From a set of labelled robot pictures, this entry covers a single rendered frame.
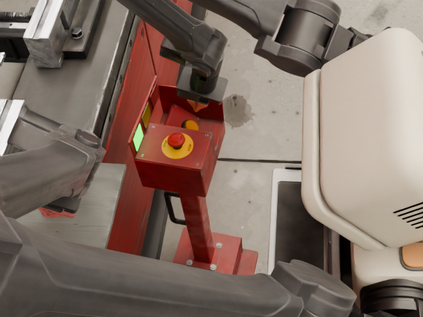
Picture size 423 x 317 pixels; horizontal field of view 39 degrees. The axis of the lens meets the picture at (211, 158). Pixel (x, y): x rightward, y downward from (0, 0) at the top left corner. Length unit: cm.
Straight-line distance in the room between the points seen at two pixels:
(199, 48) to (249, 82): 140
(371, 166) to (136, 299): 27
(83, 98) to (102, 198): 38
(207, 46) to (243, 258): 105
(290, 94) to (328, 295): 189
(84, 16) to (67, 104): 25
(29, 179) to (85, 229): 44
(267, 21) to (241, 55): 176
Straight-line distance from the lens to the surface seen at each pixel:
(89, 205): 104
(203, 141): 135
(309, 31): 86
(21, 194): 57
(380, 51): 69
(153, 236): 207
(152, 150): 135
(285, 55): 85
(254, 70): 255
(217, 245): 194
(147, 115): 138
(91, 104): 134
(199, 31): 111
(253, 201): 216
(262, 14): 86
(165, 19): 105
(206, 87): 127
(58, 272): 42
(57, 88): 140
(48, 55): 142
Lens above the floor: 186
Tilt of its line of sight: 55 degrees down
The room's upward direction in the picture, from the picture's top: 8 degrees counter-clockwise
